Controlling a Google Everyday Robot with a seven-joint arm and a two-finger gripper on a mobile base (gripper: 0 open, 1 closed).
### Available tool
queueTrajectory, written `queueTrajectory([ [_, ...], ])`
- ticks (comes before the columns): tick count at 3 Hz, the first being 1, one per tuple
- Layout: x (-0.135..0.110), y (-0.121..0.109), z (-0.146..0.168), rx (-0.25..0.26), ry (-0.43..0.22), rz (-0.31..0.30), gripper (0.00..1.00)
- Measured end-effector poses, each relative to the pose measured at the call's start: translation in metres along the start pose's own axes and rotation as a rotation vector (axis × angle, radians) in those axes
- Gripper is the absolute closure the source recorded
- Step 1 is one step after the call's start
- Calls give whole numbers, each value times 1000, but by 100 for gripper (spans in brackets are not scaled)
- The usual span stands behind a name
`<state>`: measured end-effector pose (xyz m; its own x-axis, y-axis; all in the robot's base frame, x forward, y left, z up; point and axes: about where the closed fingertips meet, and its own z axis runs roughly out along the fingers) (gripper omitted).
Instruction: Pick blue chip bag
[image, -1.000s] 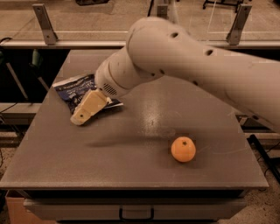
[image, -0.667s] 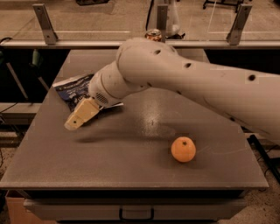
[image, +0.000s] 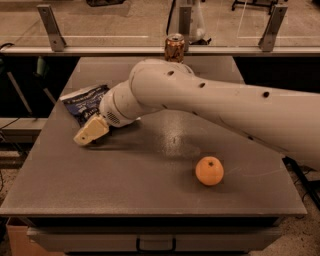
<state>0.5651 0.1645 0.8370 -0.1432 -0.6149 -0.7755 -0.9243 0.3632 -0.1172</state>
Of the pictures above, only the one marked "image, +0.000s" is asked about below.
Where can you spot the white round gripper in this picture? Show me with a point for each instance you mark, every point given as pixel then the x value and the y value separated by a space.
pixel 110 107

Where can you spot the blue Kettle chip bag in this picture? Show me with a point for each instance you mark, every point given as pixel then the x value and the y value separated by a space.
pixel 84 103

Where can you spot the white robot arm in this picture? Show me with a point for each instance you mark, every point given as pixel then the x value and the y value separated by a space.
pixel 284 120

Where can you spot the brown soda can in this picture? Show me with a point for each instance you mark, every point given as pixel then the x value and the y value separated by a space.
pixel 174 48

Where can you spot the grey table drawer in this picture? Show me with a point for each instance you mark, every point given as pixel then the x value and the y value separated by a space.
pixel 216 239

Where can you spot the orange fruit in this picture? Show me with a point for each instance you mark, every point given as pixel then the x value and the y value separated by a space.
pixel 209 171

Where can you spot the black stand leg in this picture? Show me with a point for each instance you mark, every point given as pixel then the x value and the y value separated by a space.
pixel 312 188

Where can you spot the left metal bracket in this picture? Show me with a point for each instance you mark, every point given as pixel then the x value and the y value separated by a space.
pixel 56 40

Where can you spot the metal bracket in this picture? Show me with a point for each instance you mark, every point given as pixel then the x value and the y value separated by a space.
pixel 56 40
pixel 268 39
pixel 184 24

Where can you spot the horizontal metal rail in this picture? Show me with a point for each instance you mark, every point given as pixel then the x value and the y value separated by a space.
pixel 159 51

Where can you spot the black drawer handle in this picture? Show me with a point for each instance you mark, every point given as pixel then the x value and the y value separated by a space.
pixel 155 244

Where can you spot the middle metal bracket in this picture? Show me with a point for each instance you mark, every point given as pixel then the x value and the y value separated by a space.
pixel 184 24

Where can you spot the right metal bracket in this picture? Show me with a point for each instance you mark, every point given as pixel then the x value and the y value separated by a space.
pixel 268 39

